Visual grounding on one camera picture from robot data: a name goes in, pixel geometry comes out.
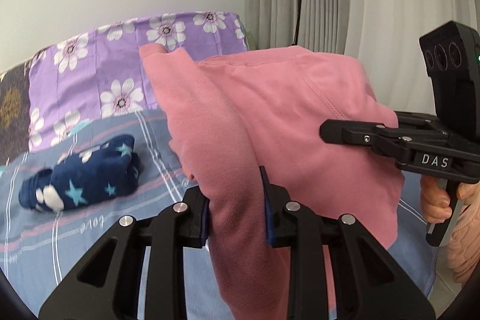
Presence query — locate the pink garment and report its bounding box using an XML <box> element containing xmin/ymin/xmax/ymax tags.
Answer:
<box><xmin>139</xmin><ymin>44</ymin><xmax>404</xmax><ymax>319</ymax></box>

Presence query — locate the peach fuzzy sleeve forearm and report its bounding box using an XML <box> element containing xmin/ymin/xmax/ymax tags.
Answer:
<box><xmin>447</xmin><ymin>195</ymin><xmax>479</xmax><ymax>286</ymax></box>

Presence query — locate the person's right hand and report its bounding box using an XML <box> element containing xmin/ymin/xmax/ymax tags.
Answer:
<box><xmin>420</xmin><ymin>175</ymin><xmax>479</xmax><ymax>223</ymax></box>

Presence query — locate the navy star fleece garment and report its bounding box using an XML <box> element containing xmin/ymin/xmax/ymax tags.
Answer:
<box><xmin>19</xmin><ymin>134</ymin><xmax>142</xmax><ymax>213</ymax></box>

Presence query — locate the blue plaid bedspread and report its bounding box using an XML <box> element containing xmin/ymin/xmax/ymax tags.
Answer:
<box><xmin>1</xmin><ymin>109</ymin><xmax>438</xmax><ymax>319</ymax></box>

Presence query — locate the purple floral pillowcase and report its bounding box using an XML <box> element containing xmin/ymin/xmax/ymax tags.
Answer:
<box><xmin>28</xmin><ymin>10</ymin><xmax>247</xmax><ymax>151</ymax></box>

